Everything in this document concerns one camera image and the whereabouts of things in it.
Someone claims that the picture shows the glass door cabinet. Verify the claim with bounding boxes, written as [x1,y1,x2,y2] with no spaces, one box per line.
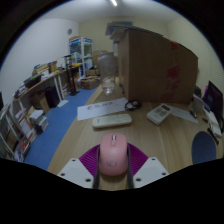
[68,36,94,79]

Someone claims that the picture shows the long wooden wall desk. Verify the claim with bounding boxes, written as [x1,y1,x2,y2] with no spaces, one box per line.
[13,63,83,111]

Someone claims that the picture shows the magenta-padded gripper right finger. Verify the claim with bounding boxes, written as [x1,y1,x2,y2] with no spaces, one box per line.
[126,143,170,190]

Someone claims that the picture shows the large brown cardboard box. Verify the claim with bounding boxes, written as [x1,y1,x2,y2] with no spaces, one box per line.
[117,27,199,104]

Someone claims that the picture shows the round dark blue mouse pad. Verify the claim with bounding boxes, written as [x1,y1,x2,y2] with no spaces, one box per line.
[191,130,218,165]

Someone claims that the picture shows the white paper sheet with writing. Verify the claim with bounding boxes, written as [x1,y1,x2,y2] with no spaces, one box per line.
[76,97,129,122]

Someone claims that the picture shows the black office chair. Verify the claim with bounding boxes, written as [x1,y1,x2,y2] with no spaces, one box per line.
[203,80,224,121]

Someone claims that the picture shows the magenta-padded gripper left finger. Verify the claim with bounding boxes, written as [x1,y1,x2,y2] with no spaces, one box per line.
[57,143,102,190]

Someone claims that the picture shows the pink computer mouse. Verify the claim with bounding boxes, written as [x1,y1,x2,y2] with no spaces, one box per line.
[98,133,129,177]

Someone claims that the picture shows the coiled black cable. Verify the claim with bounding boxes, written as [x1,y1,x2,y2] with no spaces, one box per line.
[124,99,142,112]

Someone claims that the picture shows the black metal stand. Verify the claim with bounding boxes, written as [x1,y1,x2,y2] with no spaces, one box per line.
[63,54,81,97]

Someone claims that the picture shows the plain white paper sheet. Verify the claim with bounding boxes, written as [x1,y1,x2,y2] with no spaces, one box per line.
[166,104,200,125]

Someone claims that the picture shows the black marker pen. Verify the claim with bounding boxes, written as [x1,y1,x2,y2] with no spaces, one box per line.
[206,127,220,146]

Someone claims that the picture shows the open cardboard box with items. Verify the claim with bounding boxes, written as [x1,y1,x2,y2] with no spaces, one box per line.
[80,75,102,90]

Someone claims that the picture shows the low shelf unit with books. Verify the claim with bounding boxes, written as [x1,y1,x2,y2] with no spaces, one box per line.
[0,103,38,163]

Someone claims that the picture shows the white calculator with green display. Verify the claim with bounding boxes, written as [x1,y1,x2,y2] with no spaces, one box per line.
[146,103,173,126]

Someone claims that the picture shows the clear plastic bottle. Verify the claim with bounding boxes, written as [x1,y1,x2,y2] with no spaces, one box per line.
[97,51,118,96]

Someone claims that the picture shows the grey wall window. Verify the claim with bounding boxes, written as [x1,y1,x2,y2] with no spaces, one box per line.
[105,21,134,36]

